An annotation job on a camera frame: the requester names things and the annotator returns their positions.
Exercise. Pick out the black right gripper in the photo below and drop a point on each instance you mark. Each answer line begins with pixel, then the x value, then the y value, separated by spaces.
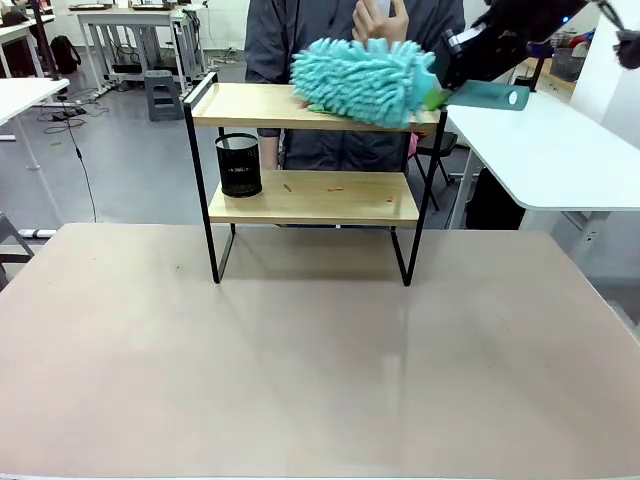
pixel 480 60

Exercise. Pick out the white handheld object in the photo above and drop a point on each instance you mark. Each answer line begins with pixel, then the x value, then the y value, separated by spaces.
pixel 384 5

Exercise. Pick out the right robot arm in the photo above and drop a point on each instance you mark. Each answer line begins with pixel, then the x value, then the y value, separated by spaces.
pixel 540 20

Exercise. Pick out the pink object behind shelf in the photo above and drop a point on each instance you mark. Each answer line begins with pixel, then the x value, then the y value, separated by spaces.
pixel 413 145

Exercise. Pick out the bare person hand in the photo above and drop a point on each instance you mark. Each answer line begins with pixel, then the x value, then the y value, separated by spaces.
pixel 375 25

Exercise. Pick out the black folding chair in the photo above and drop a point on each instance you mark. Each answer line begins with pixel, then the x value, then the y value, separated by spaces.
pixel 437 145

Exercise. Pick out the black monitor stand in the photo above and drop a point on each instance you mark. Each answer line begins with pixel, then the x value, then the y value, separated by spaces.
pixel 536 72

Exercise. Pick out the black bag under desk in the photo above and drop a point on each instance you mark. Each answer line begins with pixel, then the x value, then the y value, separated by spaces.
pixel 492 200

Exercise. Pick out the large white curved desk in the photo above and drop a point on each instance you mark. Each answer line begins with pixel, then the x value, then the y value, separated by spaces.
pixel 540 160

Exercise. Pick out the green paper scrap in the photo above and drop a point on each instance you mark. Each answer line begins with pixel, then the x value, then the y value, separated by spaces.
pixel 317 107

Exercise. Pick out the person in dark gray jacket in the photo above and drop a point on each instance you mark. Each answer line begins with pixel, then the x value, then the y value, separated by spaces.
pixel 280 40

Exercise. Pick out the white partition panel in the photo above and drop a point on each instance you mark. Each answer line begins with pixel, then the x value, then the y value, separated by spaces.
pixel 615 110

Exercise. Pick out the black mesh pen cup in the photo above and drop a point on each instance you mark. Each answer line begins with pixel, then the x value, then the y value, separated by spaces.
pixel 239 167

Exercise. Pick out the gray step stool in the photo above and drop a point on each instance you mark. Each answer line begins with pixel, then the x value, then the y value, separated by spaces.
pixel 164 95

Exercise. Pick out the white desk with metal legs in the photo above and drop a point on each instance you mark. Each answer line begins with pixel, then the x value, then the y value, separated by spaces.
pixel 130 15

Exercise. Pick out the black backpack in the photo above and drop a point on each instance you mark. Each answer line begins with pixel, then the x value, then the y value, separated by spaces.
pixel 65 55

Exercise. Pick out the black vertical pole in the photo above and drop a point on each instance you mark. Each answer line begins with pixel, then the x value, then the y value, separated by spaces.
pixel 46 40

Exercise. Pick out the white desk rounded corner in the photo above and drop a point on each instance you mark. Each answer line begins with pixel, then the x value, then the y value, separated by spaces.
pixel 25 95

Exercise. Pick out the white floor power strip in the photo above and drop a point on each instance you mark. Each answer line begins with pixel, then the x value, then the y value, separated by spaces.
pixel 37 233

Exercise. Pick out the wooden shelf black metal frame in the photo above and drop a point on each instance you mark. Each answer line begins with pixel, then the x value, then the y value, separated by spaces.
pixel 310 200

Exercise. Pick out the gray chair frame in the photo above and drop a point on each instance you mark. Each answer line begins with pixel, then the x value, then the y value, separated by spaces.
pixel 12 250

